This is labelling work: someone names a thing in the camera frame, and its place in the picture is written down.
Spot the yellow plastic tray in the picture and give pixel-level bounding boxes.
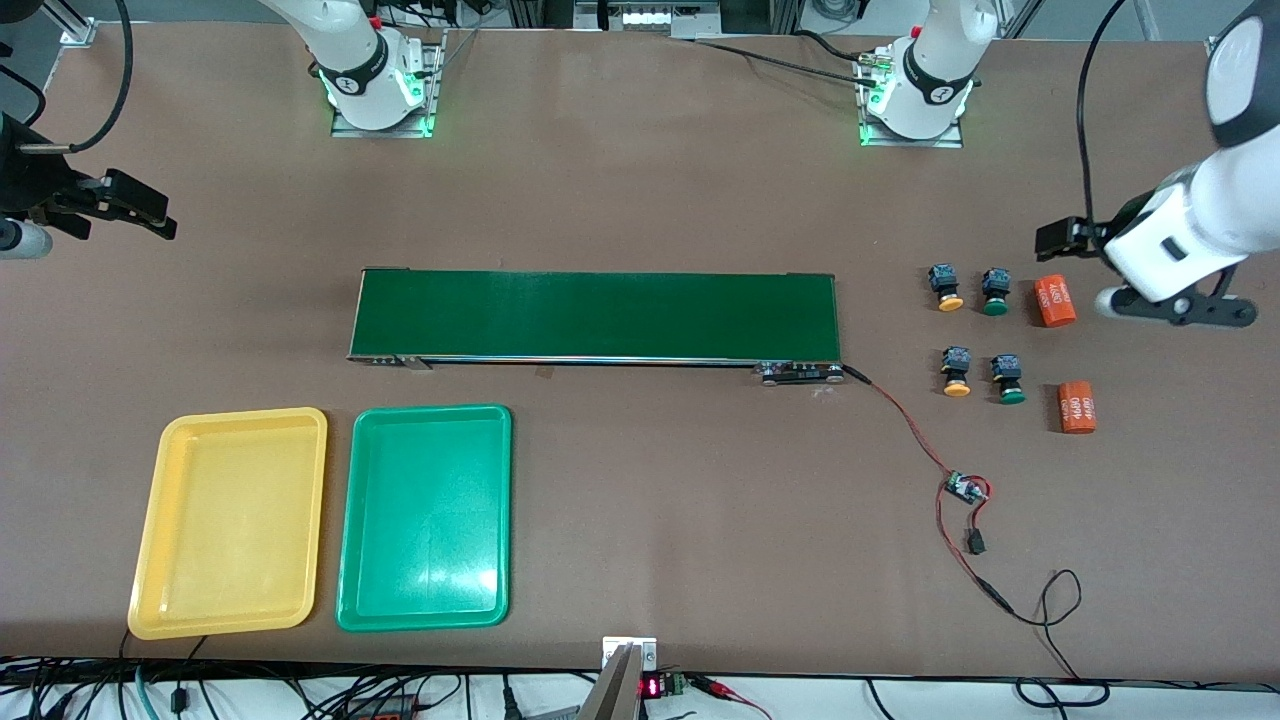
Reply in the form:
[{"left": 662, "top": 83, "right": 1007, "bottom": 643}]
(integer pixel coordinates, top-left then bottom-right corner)
[{"left": 127, "top": 406, "right": 329, "bottom": 641}]

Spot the green plastic tray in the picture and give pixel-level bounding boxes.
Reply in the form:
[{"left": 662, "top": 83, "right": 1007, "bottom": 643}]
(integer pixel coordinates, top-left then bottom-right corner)
[{"left": 335, "top": 403, "right": 513, "bottom": 633}]

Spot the grey lit control box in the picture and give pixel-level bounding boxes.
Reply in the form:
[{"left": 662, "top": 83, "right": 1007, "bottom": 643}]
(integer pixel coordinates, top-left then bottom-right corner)
[{"left": 573, "top": 0, "right": 723, "bottom": 39}]

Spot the green conveyor belt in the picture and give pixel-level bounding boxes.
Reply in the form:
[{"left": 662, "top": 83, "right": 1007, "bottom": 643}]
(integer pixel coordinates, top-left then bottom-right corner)
[{"left": 347, "top": 267, "right": 846, "bottom": 388}]

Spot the red test lead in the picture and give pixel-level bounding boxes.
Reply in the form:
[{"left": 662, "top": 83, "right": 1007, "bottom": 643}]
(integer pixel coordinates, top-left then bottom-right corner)
[{"left": 688, "top": 675, "right": 773, "bottom": 720}]

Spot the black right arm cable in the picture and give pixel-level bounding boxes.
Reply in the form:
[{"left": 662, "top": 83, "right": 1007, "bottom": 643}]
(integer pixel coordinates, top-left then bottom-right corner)
[{"left": 0, "top": 0, "right": 136, "bottom": 153}]

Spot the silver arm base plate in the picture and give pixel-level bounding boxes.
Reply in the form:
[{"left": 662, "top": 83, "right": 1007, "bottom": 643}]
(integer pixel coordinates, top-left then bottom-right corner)
[
  {"left": 858, "top": 50, "right": 966, "bottom": 149},
  {"left": 330, "top": 30, "right": 446, "bottom": 139}
]

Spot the aluminium frame profile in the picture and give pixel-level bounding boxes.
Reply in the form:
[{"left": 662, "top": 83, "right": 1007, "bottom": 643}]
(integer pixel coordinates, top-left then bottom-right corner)
[{"left": 35, "top": 0, "right": 98, "bottom": 46}]

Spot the red and black wire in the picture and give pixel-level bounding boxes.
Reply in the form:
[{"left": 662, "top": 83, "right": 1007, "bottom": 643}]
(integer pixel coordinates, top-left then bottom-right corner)
[{"left": 843, "top": 366, "right": 1016, "bottom": 616}]

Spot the black base power cable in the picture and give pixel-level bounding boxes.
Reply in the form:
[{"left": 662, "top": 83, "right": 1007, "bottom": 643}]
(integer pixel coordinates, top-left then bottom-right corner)
[{"left": 690, "top": 30, "right": 881, "bottom": 86}]

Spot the thin black cable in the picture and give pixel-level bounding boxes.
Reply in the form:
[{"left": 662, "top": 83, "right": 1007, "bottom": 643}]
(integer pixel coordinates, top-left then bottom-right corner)
[{"left": 1005, "top": 568, "right": 1111, "bottom": 707}]

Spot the grey metal camera mast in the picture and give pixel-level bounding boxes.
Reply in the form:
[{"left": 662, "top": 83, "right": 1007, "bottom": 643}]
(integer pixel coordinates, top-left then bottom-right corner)
[{"left": 576, "top": 635, "right": 660, "bottom": 720}]

